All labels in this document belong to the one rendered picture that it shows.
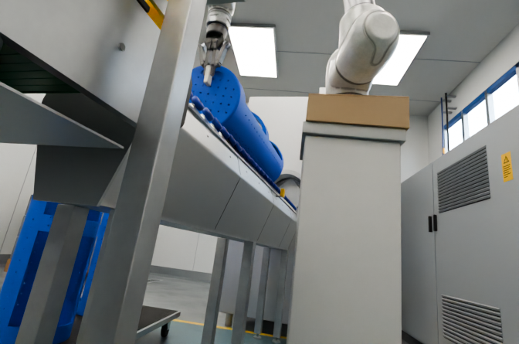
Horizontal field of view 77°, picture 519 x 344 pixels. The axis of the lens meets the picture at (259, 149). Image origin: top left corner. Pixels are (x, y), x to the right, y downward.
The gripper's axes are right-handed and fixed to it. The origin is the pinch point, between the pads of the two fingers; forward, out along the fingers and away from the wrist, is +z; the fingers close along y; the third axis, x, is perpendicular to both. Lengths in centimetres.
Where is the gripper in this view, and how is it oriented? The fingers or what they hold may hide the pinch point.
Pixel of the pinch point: (208, 75)
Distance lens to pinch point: 123.6
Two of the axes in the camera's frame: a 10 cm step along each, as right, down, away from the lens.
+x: 3.1, 3.2, 9.0
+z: -1.2, 9.5, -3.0
